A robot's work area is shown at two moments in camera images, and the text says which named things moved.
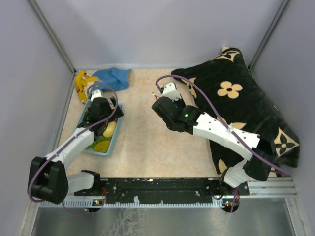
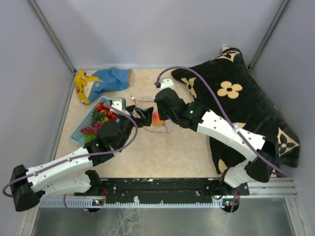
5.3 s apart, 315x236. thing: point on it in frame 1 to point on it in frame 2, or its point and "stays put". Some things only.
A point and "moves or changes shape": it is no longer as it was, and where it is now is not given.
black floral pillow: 225,89 stays put
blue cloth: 112,79 stays put
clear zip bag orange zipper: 156,97 moves or changes shape
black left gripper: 116,114 to 146,115
